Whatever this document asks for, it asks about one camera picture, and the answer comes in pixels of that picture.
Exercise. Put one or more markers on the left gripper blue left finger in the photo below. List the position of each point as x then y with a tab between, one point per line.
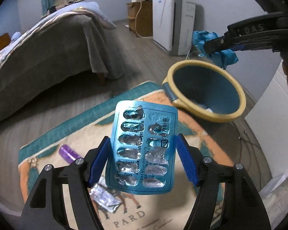
96	161

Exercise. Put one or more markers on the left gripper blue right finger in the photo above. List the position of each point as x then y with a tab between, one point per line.
189	165

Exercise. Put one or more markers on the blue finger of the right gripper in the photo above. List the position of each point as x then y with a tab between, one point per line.
237	48

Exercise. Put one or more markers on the teal plastic bag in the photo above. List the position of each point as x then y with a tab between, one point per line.
215	48

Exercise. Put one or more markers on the blue pill blister pack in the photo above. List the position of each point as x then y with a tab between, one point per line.
142	155

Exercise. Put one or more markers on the yellow rimmed teal trash bin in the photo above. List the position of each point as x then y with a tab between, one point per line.
205	91

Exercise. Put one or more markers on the purple plastic comb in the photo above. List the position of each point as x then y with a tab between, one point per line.
68	154

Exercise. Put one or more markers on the silver foil wrapper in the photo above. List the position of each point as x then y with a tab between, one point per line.
104	198

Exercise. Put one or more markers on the teal orange patterned rug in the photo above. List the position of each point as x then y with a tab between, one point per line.
56	193

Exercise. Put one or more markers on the white grey air purifier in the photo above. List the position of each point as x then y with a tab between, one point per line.
173	25

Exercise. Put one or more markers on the white cabinet panel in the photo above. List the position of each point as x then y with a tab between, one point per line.
269	122

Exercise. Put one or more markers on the wooden side cabinet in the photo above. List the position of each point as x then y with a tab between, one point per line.
139	16

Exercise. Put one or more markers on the bed with grey cover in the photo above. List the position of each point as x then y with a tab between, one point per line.
74	39

